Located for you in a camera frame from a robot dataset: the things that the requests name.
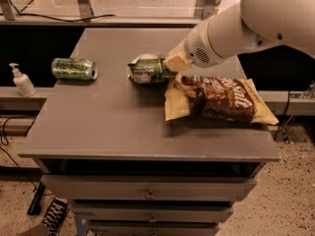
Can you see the grey drawer cabinet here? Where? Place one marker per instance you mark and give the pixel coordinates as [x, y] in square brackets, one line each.
[103, 145]

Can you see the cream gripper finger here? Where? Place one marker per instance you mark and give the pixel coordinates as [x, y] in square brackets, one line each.
[178, 59]

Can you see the green soda can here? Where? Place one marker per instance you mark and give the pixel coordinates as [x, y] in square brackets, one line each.
[74, 69]

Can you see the black white sneaker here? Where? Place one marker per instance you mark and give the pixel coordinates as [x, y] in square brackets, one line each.
[54, 216]

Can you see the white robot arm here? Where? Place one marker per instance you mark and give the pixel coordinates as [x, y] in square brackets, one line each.
[248, 26]

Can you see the green jalapeno chip bag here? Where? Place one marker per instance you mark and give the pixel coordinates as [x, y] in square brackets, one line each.
[149, 69]

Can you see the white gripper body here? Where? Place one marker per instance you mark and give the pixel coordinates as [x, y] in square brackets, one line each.
[196, 48]

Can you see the top drawer knob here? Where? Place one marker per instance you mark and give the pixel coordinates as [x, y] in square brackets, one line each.
[150, 195]

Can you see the white pump bottle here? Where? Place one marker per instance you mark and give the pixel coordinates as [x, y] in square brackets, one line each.
[22, 81]

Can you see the brown chip bag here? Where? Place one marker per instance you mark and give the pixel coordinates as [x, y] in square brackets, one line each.
[216, 98]

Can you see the drawer knob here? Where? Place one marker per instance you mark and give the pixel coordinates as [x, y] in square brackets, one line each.
[152, 219]
[150, 195]

